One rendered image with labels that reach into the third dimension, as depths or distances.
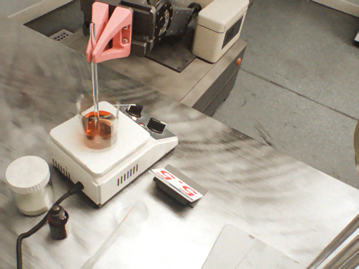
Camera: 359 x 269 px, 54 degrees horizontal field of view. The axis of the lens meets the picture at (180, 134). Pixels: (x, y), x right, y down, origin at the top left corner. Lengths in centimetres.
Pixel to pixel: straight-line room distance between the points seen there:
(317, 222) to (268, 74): 172
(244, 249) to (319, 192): 21
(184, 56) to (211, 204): 106
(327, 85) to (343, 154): 60
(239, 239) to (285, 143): 134
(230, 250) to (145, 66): 108
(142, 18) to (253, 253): 39
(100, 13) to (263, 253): 42
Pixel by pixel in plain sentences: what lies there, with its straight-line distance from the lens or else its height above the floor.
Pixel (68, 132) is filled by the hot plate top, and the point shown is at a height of 84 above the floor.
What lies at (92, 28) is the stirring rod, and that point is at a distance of 43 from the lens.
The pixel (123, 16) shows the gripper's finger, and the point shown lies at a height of 104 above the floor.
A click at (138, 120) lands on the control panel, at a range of 65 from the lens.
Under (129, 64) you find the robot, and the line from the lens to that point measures 153.
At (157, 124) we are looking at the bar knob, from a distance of 64.
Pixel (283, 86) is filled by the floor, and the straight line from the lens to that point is 227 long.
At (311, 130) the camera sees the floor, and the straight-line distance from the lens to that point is 204.
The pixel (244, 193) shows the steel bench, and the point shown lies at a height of 75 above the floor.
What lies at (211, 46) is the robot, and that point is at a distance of 156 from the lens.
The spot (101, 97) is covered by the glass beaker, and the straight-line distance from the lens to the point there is 55.
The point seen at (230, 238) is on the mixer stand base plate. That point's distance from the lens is 59.
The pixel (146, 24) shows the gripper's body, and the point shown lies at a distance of 50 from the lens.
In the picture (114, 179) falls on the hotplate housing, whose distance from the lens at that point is 56.
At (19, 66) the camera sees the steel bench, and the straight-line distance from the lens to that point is 88.
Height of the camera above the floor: 126
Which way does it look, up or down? 46 degrees down
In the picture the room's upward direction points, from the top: 11 degrees clockwise
